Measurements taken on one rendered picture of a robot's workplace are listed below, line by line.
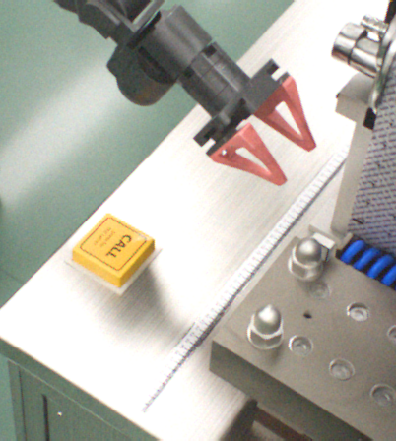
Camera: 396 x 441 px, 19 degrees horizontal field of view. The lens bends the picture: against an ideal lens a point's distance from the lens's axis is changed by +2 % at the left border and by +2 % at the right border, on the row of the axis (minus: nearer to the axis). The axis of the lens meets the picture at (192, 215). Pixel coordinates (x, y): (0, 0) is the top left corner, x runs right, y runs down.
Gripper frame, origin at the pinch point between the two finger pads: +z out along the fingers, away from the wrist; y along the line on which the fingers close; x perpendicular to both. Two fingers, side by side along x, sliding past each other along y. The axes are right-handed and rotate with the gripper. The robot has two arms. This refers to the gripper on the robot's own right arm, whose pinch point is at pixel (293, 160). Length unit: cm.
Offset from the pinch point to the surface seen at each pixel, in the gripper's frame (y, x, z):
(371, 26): -3.6, 17.1, -5.0
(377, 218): 0.1, 3.2, 10.0
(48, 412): 25.1, -33.3, 2.1
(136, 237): 7.4, -21.6, -5.1
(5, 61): -75, -147, -47
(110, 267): 12.5, -21.6, -4.9
